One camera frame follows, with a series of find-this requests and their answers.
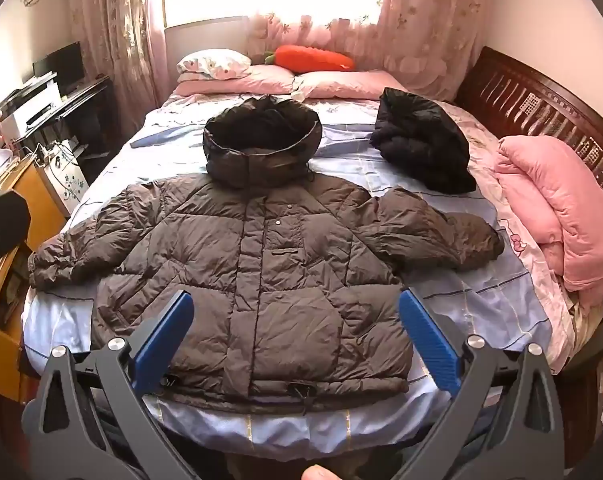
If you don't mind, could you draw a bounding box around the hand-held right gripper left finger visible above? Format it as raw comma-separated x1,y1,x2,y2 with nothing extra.
21,289,202,480

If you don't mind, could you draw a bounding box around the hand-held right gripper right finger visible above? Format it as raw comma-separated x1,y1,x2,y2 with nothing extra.
398,287,566,480

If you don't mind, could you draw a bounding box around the brown hooded puffer jacket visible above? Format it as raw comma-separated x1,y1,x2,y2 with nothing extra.
28,94,505,413

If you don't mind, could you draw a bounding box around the person's right hand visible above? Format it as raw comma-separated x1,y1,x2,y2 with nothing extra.
300,465,340,480

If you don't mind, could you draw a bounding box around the yellow wooden cabinet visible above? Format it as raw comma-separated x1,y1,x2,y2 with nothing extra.
0,157,73,401

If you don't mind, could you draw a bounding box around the white floral box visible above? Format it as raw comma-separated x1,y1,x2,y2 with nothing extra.
50,150,90,217

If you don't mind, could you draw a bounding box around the pink cartoon printed sheet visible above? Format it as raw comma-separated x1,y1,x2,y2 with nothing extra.
431,100,579,376

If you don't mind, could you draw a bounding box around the white printer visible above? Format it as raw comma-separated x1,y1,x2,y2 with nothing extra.
0,72,63,142

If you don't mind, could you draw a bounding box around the black computer desk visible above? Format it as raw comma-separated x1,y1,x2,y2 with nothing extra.
0,75,116,181

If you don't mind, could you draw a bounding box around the black monitor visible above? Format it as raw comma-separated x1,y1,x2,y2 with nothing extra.
32,41,85,95

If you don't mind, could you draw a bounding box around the pink quilt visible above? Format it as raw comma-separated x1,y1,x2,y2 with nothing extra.
496,135,603,293

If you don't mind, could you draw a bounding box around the black puffer jacket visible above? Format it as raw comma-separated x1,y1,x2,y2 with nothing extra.
369,87,477,195

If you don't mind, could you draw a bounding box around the blue plaid bed sheet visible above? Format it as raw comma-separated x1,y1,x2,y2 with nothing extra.
21,95,555,453

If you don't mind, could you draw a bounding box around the pink lace curtain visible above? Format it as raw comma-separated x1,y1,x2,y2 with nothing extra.
68,0,168,111
246,0,492,92

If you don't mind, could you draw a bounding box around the dark wooden headboard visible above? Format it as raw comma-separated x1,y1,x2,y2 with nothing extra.
454,46,603,211

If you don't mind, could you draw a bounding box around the pink pillow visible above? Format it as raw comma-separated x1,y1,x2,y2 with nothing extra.
174,65,297,97
294,70,397,101

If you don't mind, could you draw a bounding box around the white floral pillow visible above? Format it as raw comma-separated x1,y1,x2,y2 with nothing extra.
176,49,252,81

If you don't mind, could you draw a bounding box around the orange carrot plush pillow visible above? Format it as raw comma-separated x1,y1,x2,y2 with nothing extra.
264,45,356,73

